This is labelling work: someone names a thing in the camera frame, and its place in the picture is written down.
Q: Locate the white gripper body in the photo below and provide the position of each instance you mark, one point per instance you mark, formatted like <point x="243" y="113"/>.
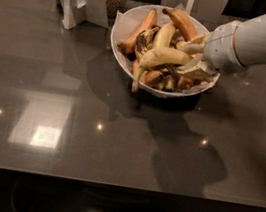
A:
<point x="219" y="48"/>

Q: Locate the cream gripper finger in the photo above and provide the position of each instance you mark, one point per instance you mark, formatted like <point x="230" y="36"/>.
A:
<point x="197" y="68"/>
<point x="196" y="45"/>

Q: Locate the yellow-green banana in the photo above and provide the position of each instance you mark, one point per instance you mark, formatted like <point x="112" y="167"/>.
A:
<point x="157" y="57"/>

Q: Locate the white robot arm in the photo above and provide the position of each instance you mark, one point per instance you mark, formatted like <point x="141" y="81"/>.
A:
<point x="250" y="42"/>

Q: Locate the long orange banana at back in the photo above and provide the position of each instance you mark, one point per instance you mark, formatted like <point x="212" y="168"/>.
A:
<point x="182" y="21"/>

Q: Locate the yellow banana in middle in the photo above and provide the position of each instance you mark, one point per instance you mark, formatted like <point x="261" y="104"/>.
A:
<point x="164" y="36"/>

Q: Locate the spotted brown banana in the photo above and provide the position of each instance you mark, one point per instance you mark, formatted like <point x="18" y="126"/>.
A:
<point x="144" y="42"/>

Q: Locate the orange banana at left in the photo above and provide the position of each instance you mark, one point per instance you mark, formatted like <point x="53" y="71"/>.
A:
<point x="127" y="46"/>

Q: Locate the white bowl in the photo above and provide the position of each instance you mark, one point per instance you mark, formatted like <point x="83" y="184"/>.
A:
<point x="161" y="81"/>

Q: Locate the white paper bag back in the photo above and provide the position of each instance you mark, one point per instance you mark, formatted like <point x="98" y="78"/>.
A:
<point x="208" y="12"/>

